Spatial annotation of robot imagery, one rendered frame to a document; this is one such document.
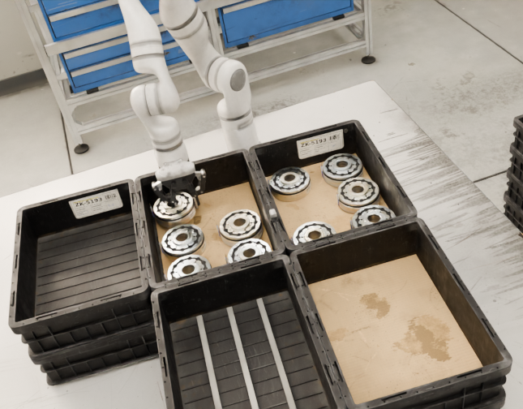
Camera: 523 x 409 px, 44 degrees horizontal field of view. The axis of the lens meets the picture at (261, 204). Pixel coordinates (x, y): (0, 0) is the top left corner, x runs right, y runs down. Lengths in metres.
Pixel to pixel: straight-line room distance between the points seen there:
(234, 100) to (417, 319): 0.75
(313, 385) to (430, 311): 0.29
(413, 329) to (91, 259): 0.79
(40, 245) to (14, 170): 1.89
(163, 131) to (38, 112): 2.61
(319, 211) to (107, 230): 0.55
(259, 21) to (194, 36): 1.86
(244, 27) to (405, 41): 1.03
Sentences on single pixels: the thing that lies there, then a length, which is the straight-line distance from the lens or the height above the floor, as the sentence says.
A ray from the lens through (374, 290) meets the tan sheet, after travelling 1.44.
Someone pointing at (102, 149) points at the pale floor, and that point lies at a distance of 3.54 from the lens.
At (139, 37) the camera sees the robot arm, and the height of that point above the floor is 1.31.
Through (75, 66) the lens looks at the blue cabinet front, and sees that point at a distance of 3.36.
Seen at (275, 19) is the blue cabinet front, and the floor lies 0.40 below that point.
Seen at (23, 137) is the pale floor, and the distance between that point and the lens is 3.88.
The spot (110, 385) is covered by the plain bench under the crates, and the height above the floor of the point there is 0.70.
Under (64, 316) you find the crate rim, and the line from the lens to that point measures 1.43.
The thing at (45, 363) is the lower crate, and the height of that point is 0.80.
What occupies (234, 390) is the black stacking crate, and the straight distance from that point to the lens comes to 1.32.
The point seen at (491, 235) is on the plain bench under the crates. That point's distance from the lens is 1.74.
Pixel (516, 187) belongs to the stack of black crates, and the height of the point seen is 0.34.
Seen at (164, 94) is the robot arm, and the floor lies 1.21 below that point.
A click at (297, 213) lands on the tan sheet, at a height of 0.83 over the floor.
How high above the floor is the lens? 1.93
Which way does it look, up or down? 41 degrees down
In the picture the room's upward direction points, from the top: 11 degrees counter-clockwise
